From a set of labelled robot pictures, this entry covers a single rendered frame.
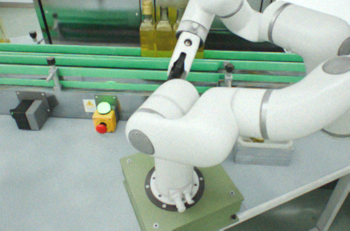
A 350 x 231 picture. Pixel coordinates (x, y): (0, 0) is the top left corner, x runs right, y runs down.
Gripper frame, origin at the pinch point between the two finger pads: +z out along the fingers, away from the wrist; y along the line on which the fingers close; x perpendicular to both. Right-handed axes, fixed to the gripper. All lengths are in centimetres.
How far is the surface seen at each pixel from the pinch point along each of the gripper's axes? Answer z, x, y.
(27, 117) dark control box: 19, 43, 39
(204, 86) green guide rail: -13.7, -11.0, 30.0
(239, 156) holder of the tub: 5.1, -28.7, 23.6
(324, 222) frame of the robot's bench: 15, -86, 62
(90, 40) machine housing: -21, 40, 56
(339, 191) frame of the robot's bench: 1, -79, 48
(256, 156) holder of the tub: 3.2, -33.5, 22.5
